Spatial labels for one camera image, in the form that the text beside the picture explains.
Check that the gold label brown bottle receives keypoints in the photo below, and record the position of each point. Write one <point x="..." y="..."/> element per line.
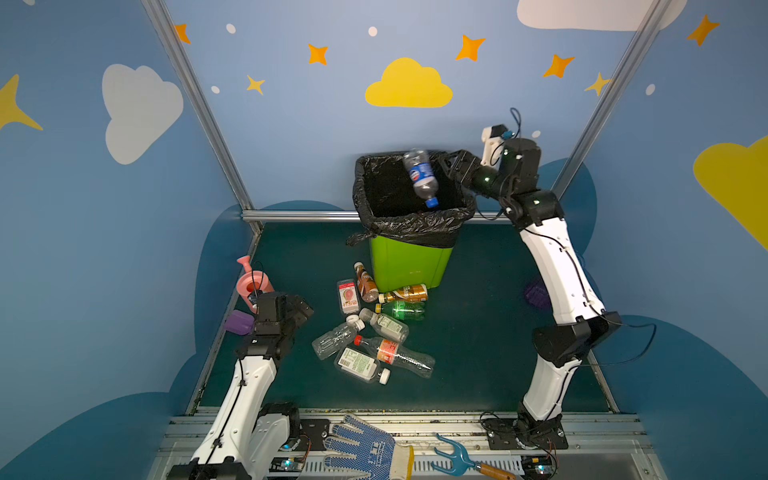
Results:
<point x="413" y="294"/>

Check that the brown coffee drink bottle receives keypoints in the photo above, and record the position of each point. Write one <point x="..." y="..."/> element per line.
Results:
<point x="366" y="285"/>

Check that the green plastic waste bin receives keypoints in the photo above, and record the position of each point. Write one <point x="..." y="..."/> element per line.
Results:
<point x="398" y="264"/>

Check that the black bin liner bag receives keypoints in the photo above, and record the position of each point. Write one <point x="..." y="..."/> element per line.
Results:
<point x="388" y="206"/>

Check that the green soda bottle yellow cap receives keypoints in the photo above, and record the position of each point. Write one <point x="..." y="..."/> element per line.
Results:
<point x="402" y="310"/>

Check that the blue cap water bottle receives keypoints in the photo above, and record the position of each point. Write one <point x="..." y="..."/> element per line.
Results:
<point x="425" y="185"/>

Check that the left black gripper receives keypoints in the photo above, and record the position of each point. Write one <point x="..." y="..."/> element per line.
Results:
<point x="298" y="309"/>

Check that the teal hand rake tool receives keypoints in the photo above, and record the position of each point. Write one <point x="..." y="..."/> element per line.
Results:
<point x="461" y="462"/>

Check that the purple translucent plastic vase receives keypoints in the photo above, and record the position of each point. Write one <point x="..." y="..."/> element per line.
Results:
<point x="536" y="294"/>

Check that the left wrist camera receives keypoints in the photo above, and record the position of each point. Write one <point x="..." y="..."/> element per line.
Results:
<point x="251" y="300"/>

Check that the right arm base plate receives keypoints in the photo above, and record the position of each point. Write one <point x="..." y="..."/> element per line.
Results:
<point x="523" y="434"/>

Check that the purple toy shovel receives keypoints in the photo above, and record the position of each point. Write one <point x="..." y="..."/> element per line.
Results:
<point x="240" y="323"/>

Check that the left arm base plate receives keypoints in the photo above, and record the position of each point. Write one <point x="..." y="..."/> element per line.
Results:
<point x="311" y="436"/>

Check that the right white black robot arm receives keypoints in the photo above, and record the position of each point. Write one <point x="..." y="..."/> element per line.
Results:
<point x="581" y="320"/>

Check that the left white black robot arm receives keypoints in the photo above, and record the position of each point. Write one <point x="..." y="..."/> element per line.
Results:
<point x="245" y="436"/>

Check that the long orange label red-cap bottle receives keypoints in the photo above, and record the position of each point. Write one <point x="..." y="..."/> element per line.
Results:
<point x="396" y="354"/>

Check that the guava juice clear bottle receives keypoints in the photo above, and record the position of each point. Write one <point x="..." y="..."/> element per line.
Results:
<point x="348" y="297"/>

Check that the pink plastic watering can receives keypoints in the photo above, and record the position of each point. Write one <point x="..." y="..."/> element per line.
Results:
<point x="252" y="280"/>

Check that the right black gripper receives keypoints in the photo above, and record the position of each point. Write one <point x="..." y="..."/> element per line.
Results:
<point x="455" y="165"/>

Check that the white blue dotted work glove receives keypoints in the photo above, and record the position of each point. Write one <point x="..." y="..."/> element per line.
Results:
<point x="364" y="451"/>

